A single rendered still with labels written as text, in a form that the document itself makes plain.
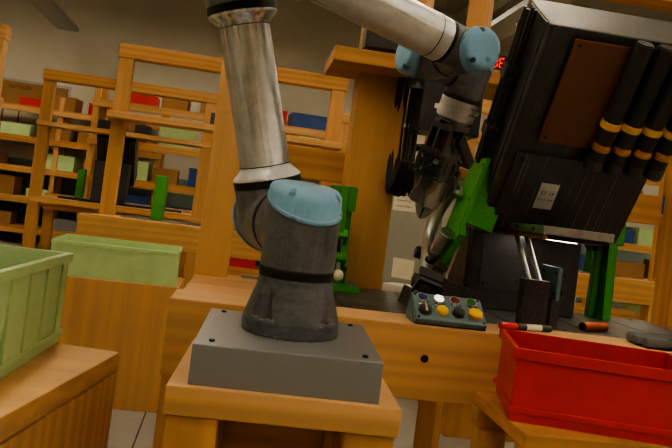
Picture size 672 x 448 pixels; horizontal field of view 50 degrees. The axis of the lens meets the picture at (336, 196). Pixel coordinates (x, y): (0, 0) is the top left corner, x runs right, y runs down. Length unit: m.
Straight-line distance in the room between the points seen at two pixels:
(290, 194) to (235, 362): 0.26
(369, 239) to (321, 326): 0.97
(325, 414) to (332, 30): 11.18
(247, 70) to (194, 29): 10.73
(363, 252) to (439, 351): 0.63
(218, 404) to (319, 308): 0.21
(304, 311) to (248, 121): 0.33
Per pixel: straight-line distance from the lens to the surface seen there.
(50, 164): 11.26
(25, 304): 1.26
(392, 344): 1.45
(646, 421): 1.30
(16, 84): 12.15
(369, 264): 2.04
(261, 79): 1.19
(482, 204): 1.73
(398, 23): 1.17
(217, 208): 2.00
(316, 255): 1.07
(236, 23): 1.20
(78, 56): 12.03
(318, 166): 2.10
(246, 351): 0.99
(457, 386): 1.50
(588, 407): 1.28
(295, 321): 1.06
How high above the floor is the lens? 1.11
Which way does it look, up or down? 1 degrees up
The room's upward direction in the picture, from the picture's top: 7 degrees clockwise
